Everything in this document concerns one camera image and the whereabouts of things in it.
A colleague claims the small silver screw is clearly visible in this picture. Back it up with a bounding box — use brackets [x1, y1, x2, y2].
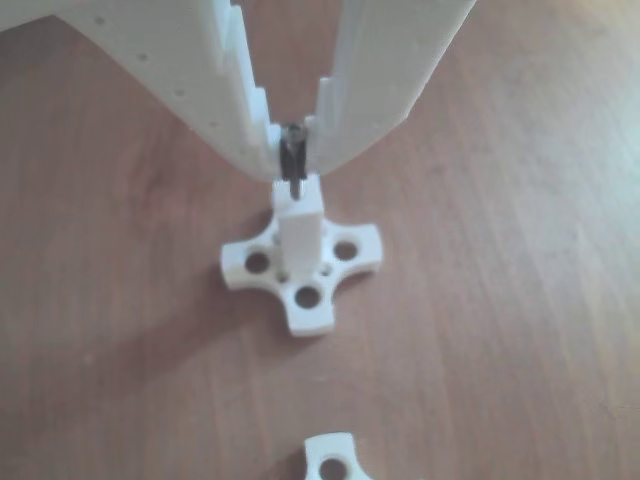
[280, 121, 309, 200]

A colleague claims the white cross-base post stand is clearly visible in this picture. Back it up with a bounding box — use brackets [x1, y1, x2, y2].
[220, 174, 386, 339]
[303, 432, 381, 480]

